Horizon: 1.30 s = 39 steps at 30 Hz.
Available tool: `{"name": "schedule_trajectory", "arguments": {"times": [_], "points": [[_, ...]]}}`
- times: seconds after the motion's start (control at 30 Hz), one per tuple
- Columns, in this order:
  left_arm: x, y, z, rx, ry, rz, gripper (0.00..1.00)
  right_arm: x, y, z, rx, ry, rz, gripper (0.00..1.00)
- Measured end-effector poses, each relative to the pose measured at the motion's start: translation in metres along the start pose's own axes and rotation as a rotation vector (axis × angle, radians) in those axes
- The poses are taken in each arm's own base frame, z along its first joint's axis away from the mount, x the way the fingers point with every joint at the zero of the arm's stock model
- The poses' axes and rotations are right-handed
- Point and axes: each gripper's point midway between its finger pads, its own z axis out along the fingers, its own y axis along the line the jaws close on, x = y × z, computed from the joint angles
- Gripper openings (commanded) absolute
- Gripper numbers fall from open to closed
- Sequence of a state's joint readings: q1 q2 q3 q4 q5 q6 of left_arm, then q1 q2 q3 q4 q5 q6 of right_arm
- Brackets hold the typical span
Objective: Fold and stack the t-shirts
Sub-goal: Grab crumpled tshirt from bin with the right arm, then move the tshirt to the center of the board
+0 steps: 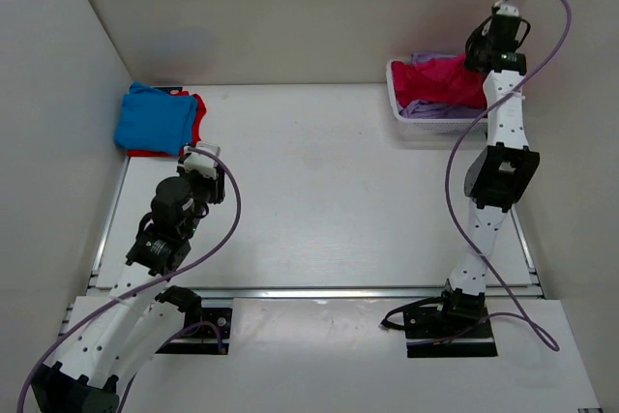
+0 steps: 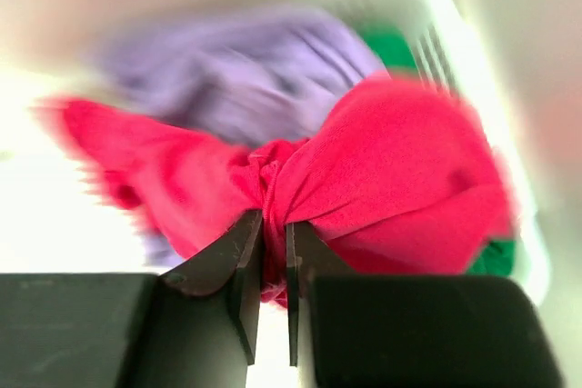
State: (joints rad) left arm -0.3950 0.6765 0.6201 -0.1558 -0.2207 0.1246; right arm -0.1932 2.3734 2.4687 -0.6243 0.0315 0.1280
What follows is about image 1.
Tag red folded t shirt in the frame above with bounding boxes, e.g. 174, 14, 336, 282
127, 90, 208, 159

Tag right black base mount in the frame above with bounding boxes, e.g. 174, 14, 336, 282
380, 297, 498, 359

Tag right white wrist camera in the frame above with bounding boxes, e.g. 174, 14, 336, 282
492, 0, 520, 17

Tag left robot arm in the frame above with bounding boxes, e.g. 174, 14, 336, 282
22, 158, 231, 412

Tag blue folded t shirt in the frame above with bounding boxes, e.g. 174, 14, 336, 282
113, 80, 198, 158

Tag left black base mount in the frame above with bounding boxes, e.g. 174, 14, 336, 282
155, 286, 233, 356

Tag magenta t shirt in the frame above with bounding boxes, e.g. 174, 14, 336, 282
390, 54, 486, 109

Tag white plastic basket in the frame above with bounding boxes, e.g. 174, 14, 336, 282
386, 56, 476, 135

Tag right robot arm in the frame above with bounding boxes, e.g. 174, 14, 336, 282
433, 6, 540, 337

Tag lavender t shirt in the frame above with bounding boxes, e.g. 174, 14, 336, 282
396, 52, 485, 119

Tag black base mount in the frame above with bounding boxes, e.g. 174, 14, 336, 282
155, 286, 233, 356
380, 297, 498, 359

